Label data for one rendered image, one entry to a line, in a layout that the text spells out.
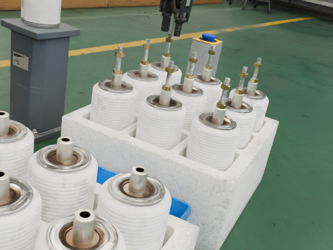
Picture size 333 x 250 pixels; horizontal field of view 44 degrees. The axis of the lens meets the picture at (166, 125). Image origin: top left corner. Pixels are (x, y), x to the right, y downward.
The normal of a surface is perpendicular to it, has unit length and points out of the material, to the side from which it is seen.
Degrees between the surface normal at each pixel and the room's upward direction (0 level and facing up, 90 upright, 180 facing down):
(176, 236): 0
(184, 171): 90
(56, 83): 90
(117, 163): 90
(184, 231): 0
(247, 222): 0
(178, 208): 88
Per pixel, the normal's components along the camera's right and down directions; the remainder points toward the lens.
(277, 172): 0.17, -0.90
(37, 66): 0.15, 0.40
